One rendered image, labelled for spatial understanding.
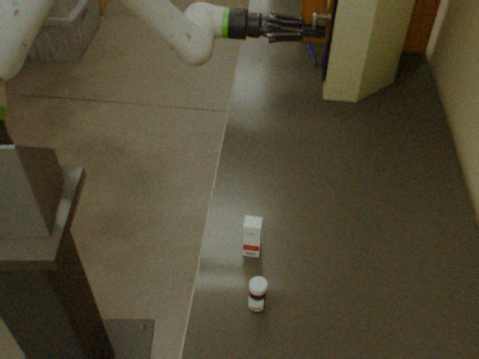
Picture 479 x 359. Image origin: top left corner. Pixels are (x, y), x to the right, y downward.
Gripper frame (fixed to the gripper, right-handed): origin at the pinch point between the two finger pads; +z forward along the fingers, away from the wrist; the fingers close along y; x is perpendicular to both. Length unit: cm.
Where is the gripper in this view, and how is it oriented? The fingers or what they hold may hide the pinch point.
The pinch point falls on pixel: (313, 30)
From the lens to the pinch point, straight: 164.3
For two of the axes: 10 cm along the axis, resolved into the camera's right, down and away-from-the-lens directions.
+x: -0.7, 5.6, 8.2
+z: 10.0, 0.8, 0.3
